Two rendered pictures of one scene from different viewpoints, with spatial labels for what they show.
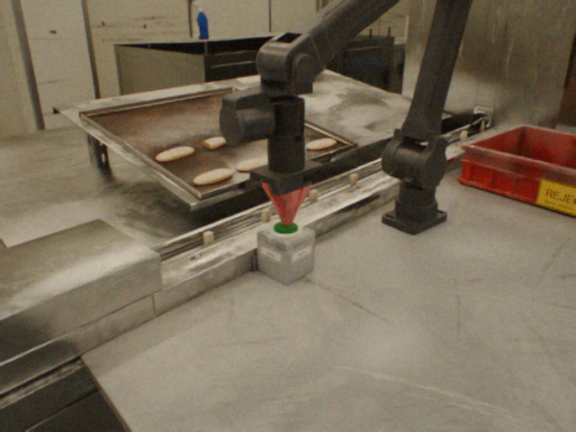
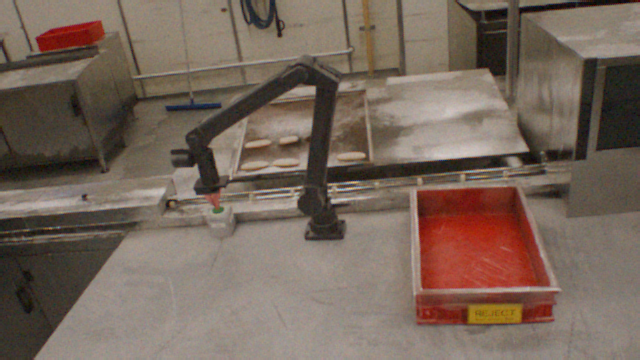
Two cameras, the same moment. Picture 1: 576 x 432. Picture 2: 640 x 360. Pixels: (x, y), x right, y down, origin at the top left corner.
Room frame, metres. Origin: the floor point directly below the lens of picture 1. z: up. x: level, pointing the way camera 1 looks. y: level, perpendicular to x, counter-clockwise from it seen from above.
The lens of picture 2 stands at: (0.13, -1.32, 1.74)
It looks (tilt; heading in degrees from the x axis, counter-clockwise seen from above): 29 degrees down; 53
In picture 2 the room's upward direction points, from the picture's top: 8 degrees counter-clockwise
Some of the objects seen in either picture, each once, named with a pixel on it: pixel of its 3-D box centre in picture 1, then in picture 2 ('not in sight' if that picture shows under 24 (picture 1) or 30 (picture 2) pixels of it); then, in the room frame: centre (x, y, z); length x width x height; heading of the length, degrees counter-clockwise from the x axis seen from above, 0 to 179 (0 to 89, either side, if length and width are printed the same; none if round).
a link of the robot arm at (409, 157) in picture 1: (415, 169); (313, 200); (0.92, -0.24, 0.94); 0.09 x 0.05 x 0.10; 128
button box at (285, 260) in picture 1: (284, 259); (222, 225); (0.74, 0.01, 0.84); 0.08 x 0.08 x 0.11; 46
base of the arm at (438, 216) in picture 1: (416, 202); (324, 220); (0.94, -0.26, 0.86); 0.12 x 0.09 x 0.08; 130
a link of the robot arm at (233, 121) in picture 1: (265, 97); (189, 149); (0.71, 0.04, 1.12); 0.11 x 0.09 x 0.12; 128
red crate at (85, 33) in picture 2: not in sight; (71, 35); (1.44, 3.73, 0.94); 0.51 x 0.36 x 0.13; 140
